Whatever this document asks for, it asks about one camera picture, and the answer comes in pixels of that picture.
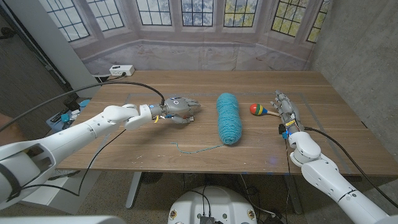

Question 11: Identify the black round floor fan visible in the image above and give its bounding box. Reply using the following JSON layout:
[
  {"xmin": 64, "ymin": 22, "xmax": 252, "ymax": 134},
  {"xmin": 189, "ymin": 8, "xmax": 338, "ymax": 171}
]
[{"xmin": 141, "ymin": 172, "xmax": 164, "ymax": 185}]

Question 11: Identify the white power strip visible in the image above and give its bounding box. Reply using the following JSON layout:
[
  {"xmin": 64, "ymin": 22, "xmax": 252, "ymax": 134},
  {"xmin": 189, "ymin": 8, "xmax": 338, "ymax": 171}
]
[{"xmin": 108, "ymin": 64, "xmax": 136, "ymax": 77}]

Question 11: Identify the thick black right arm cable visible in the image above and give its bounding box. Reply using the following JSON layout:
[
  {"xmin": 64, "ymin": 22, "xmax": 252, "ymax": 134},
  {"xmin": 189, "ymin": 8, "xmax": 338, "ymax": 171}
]
[{"xmin": 303, "ymin": 126, "xmax": 398, "ymax": 210}]

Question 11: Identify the grey tape outline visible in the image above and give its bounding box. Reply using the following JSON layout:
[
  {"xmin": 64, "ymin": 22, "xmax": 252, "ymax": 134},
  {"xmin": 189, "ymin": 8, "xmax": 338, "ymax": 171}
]
[{"xmin": 86, "ymin": 91, "xmax": 353, "ymax": 175}]

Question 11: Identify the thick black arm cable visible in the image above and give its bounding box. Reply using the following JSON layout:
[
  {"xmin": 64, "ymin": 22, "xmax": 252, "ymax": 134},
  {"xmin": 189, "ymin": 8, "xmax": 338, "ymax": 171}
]
[
  {"xmin": 303, "ymin": 126, "xmax": 398, "ymax": 210},
  {"xmin": 0, "ymin": 80, "xmax": 166, "ymax": 133}
]

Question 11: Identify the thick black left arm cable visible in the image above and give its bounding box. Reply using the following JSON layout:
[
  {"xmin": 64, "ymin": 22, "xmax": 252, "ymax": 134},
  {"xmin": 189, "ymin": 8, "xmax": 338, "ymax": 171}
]
[{"xmin": 0, "ymin": 80, "xmax": 166, "ymax": 133}]

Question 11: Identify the grey table leg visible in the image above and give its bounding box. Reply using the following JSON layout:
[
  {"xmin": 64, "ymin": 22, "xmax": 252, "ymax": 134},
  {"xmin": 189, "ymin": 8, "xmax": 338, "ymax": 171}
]
[{"xmin": 125, "ymin": 171, "xmax": 143, "ymax": 210}]

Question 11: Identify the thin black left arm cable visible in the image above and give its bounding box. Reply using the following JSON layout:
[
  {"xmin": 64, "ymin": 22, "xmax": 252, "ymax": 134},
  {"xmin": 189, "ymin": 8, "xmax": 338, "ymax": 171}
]
[{"xmin": 18, "ymin": 129, "xmax": 127, "ymax": 197}]

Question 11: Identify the white floor platform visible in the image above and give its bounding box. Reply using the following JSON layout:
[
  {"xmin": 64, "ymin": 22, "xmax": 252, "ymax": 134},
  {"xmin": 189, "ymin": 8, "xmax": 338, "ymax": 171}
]
[{"xmin": 18, "ymin": 169, "xmax": 102, "ymax": 215}]

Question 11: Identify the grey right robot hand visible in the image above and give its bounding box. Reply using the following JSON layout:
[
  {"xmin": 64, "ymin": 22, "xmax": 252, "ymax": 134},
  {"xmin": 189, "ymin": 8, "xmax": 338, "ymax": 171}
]
[{"xmin": 269, "ymin": 90, "xmax": 306, "ymax": 135}]

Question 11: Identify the printed window backdrop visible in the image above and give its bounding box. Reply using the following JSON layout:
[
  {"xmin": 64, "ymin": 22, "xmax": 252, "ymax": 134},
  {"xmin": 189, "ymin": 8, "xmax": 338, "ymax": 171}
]
[{"xmin": 37, "ymin": 0, "xmax": 333, "ymax": 72}]

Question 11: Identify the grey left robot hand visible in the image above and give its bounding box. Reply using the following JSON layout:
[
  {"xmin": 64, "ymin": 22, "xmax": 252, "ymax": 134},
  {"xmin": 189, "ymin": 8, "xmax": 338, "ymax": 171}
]
[{"xmin": 160, "ymin": 96, "xmax": 201, "ymax": 124}]

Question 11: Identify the teal yarn skein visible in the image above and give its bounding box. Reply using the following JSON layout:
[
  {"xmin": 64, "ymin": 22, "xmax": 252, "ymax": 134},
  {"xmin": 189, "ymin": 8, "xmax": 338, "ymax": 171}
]
[{"xmin": 170, "ymin": 92, "xmax": 243, "ymax": 155}]

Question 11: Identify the striped wooden maraca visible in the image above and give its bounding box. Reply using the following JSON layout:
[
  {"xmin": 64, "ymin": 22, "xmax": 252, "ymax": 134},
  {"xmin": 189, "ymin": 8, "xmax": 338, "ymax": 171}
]
[{"xmin": 249, "ymin": 103, "xmax": 280, "ymax": 118}]

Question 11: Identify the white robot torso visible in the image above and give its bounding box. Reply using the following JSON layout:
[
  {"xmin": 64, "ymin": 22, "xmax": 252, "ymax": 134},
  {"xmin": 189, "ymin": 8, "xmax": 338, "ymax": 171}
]
[{"xmin": 167, "ymin": 185, "xmax": 258, "ymax": 224}]

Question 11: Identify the white leaning panel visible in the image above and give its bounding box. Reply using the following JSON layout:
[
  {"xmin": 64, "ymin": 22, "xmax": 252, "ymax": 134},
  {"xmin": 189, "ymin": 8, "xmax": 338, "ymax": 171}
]
[{"xmin": 4, "ymin": 0, "xmax": 102, "ymax": 98}]

